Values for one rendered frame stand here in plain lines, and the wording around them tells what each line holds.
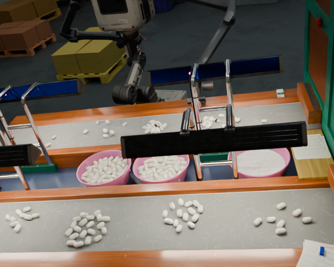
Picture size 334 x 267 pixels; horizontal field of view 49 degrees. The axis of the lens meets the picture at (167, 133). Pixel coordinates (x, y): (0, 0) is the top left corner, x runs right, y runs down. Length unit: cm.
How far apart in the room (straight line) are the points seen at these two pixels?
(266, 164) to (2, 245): 115
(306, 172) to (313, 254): 39
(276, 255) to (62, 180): 114
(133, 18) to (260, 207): 143
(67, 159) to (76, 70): 291
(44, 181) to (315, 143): 133
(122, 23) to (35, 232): 139
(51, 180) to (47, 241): 50
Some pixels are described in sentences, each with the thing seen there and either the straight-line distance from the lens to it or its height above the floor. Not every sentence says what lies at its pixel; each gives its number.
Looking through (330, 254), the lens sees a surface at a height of 77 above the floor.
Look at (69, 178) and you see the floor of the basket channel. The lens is 195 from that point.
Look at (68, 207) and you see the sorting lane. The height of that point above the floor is 74.
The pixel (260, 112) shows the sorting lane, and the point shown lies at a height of 74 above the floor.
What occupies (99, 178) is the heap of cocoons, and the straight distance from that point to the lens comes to 177.
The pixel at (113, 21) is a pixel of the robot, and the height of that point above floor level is 119.
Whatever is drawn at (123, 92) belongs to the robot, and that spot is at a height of 77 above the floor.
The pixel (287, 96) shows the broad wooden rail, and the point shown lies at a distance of 211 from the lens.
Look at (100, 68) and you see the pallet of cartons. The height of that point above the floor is 20.
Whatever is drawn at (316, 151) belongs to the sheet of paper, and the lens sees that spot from 167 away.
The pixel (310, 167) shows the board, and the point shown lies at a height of 78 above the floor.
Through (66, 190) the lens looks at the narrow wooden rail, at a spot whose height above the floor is 77.
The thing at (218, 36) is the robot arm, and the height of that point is 108.
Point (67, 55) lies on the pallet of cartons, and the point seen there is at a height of 38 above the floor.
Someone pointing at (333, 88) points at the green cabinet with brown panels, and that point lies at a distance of 161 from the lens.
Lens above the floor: 178
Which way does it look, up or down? 32 degrees down
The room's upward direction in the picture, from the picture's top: 12 degrees counter-clockwise
